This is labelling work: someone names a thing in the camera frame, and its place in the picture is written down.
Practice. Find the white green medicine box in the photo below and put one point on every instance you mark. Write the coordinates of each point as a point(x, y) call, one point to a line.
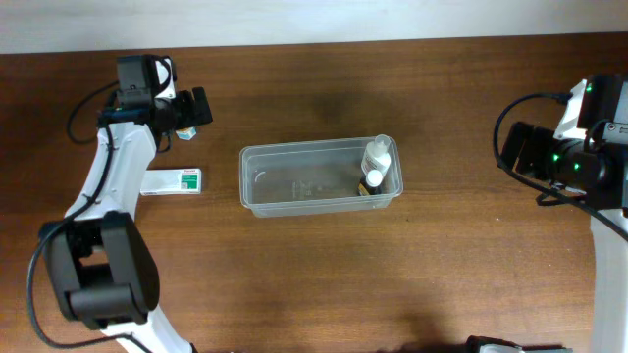
point(171, 182)

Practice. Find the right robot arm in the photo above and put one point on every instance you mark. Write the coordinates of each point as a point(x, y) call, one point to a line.
point(604, 115)

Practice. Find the white plastic bottle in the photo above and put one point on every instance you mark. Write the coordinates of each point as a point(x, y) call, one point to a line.
point(376, 155)

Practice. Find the dark bottle white cap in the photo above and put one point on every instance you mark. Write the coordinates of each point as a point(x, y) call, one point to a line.
point(370, 184)

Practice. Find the small jar gold lid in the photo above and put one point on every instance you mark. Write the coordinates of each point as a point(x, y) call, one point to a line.
point(186, 133)

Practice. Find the clear plastic container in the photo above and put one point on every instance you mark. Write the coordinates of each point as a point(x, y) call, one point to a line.
point(312, 177)

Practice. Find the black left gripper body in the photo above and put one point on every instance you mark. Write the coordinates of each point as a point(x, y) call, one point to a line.
point(197, 108)

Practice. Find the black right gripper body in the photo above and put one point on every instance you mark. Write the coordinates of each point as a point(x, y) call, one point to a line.
point(521, 148)

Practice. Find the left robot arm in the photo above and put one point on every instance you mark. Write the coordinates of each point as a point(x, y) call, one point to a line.
point(101, 271)

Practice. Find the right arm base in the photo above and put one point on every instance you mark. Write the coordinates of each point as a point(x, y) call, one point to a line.
point(483, 344)

